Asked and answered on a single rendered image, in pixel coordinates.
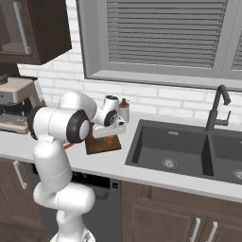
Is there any brown sink cupboard door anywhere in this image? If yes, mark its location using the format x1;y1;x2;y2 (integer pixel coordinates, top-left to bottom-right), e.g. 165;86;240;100
121;181;206;242
201;201;242;242

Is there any silver base cupboard handle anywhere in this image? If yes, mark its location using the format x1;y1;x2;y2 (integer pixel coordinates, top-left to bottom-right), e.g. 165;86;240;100
12;160;29;191

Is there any black tap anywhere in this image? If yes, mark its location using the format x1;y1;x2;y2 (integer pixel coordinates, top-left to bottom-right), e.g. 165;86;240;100
204;83;233;133

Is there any silver sink cupboard handle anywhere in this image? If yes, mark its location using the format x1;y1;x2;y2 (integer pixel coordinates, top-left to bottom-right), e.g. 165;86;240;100
205;220;219;242
188;216;202;242

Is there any dark grey double sink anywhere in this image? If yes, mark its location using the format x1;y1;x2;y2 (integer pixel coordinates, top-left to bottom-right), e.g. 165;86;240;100
124;118;242;187

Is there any brown base cupboard door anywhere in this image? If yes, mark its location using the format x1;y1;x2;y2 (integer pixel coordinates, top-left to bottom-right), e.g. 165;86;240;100
0;157;43;234

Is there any silver wall cupboard handle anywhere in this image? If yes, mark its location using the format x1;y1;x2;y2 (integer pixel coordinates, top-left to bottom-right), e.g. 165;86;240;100
12;1;33;56

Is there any brown wooden cutting board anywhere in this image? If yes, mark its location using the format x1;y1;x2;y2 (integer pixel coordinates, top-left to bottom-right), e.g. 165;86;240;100
84;122;123;156

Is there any grey window with blinds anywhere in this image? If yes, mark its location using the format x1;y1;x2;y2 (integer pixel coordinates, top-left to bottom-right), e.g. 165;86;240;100
76;0;242;93

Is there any beige coffee machine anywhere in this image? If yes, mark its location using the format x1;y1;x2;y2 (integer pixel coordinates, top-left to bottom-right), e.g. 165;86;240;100
0;70;45;135

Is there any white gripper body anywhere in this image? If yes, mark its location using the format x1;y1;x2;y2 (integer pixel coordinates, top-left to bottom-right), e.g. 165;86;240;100
91;123;128;140

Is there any grey dishwasher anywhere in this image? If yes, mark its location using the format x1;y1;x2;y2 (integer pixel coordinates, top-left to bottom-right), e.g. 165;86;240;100
30;162;123;242

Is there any dark brown wall cupboard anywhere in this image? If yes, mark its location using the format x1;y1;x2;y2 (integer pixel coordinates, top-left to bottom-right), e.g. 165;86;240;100
0;0;73;66

